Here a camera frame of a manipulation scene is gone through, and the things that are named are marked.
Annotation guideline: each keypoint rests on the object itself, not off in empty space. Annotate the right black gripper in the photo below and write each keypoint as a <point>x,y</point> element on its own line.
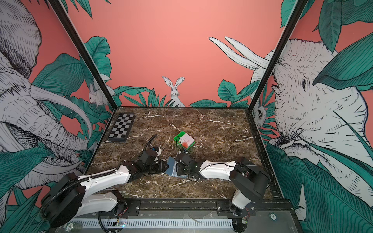
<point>179,169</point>

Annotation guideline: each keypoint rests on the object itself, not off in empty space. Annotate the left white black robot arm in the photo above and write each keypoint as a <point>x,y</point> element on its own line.
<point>75,195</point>

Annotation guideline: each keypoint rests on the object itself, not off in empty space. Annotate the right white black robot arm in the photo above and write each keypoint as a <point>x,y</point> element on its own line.
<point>250,180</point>

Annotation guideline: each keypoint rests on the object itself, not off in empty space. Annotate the white red credit card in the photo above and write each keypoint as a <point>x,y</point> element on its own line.
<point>186,141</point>

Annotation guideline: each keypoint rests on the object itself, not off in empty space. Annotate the left black frame post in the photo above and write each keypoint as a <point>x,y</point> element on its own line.
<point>77,41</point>

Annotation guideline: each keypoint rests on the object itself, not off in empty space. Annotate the white slotted cable duct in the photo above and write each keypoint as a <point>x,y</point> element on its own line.
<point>175,223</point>

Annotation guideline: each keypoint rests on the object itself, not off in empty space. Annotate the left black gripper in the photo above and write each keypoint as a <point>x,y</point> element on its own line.
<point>162,167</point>

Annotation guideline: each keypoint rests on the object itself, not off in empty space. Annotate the black frame post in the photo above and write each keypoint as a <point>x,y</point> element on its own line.
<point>77,41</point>
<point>293,19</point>

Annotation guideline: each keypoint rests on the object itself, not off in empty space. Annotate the blue card holder wallet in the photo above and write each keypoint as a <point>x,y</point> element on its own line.
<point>171,170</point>

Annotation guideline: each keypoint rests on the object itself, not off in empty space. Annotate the green card tray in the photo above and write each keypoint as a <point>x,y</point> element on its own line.
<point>176,139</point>

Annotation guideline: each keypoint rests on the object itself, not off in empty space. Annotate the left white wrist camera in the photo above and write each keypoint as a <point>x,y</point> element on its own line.
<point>158,152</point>

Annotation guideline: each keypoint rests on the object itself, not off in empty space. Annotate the black front mounting rail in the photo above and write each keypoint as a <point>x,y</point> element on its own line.
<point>222,206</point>

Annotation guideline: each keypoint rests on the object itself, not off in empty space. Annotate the right black frame post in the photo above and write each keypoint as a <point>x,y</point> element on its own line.
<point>293,19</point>

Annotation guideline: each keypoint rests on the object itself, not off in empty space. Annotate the black white checkerboard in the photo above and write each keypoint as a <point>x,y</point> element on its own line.
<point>122,127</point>

